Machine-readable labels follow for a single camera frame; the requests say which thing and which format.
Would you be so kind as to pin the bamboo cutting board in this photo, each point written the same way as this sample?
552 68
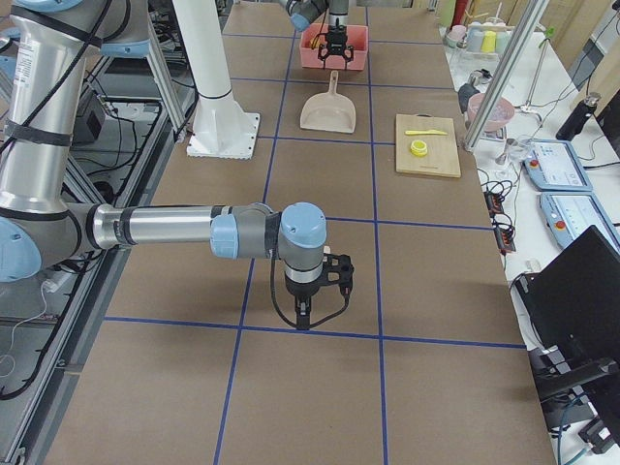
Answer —
442 158

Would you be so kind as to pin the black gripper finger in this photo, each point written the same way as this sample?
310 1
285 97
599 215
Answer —
302 313

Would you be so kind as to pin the black laptop monitor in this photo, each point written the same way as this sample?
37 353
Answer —
573 305

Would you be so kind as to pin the yellow toy lemon slice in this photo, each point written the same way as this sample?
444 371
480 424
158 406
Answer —
418 148

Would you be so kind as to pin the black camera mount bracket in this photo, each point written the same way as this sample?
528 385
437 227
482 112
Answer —
338 270

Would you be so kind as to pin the beige plastic dustpan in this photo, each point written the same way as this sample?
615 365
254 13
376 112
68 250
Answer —
329 111

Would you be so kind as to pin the yellow plastic toy knife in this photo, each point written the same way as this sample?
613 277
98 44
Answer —
428 132

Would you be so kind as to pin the black water bottle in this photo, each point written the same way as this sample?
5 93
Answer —
578 117

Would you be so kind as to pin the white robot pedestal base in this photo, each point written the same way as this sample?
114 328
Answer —
221 128

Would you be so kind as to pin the yellow cup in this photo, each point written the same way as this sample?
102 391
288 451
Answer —
488 44

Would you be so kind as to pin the upper teach pendant tablet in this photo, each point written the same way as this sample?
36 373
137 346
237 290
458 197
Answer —
553 166

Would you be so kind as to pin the aluminium frame post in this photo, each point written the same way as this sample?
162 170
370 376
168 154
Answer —
520 35

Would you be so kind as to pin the pink bowl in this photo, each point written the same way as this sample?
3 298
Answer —
500 116

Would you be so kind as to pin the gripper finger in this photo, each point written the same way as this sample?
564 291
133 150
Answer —
323 54
348 55

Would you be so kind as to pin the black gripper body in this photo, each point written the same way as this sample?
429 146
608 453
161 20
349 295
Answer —
334 42
298 291

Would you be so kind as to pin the pink plastic bin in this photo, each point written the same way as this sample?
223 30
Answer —
357 37

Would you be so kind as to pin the teach pendant tablet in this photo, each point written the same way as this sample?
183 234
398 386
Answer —
569 214
553 166

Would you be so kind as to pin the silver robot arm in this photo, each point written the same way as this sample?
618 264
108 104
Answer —
303 13
38 229

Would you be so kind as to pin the lower teach pendant tablet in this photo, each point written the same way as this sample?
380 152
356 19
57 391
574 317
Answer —
569 214

